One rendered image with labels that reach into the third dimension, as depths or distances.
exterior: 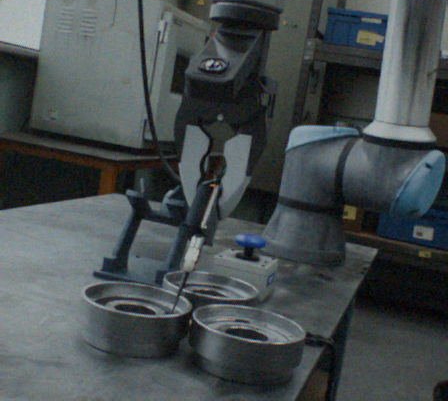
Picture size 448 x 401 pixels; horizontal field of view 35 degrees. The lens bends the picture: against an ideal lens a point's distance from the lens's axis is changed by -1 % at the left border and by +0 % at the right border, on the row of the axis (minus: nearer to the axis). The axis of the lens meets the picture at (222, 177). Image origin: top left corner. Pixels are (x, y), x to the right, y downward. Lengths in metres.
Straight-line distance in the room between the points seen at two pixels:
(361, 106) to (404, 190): 3.60
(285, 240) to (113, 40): 1.98
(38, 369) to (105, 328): 0.07
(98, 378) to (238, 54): 0.31
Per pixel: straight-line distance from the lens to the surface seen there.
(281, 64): 4.56
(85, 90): 3.09
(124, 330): 0.64
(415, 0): 1.14
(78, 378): 0.59
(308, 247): 1.19
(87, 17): 3.12
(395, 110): 1.14
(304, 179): 1.19
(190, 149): 0.72
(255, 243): 0.90
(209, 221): 0.70
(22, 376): 0.59
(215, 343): 0.62
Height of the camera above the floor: 1.03
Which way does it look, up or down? 5 degrees down
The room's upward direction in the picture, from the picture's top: 10 degrees clockwise
